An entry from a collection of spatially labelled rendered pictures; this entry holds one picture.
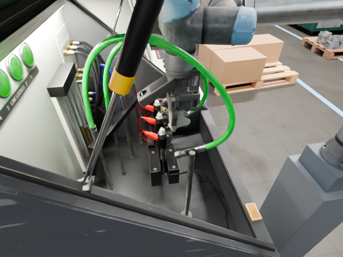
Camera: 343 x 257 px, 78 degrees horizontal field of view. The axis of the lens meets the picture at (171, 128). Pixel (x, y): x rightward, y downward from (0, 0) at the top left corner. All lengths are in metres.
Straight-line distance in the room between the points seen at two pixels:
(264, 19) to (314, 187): 0.71
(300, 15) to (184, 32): 0.30
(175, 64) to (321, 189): 0.81
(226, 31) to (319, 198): 0.79
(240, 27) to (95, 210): 0.42
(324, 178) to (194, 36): 0.79
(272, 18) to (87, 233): 0.60
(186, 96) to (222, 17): 0.20
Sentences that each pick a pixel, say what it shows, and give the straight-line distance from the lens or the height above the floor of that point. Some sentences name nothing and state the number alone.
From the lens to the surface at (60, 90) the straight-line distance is 0.60.
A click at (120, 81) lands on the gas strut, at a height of 1.47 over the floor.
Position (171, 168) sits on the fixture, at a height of 0.98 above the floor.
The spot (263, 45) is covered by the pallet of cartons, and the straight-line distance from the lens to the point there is 3.61.
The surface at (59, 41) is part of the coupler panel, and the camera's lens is 0.76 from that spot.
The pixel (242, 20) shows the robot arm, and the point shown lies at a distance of 0.49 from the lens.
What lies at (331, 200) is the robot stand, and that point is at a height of 0.79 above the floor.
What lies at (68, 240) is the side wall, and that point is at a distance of 0.36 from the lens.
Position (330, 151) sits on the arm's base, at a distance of 1.04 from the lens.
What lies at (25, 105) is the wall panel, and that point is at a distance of 0.51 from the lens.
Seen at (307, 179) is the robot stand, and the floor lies 0.80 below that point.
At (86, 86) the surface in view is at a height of 1.29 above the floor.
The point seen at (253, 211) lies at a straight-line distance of 0.71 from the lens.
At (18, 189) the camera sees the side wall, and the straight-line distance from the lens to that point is 0.28.
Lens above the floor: 1.55
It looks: 41 degrees down
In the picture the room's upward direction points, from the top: straight up
